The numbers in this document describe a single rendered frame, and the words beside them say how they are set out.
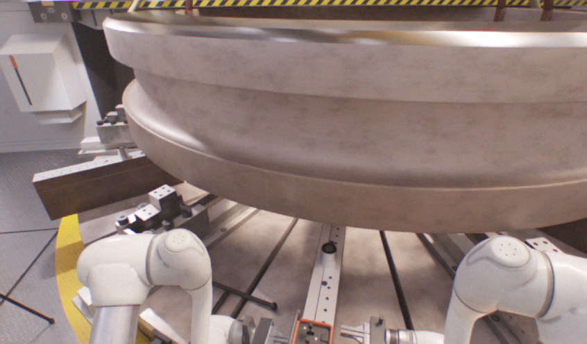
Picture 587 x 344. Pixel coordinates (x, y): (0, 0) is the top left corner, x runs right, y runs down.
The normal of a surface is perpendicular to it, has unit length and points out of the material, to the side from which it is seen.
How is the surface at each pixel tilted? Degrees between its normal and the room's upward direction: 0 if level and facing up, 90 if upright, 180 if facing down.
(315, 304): 0
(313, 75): 90
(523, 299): 86
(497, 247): 18
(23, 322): 0
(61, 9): 90
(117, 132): 90
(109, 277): 42
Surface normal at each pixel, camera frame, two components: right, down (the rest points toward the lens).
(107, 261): 0.00, -0.29
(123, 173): 0.53, 0.40
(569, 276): -0.33, -0.59
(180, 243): 0.17, -0.74
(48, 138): 0.13, 0.47
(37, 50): 0.05, -0.61
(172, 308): 0.00, -0.88
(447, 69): -0.09, 0.47
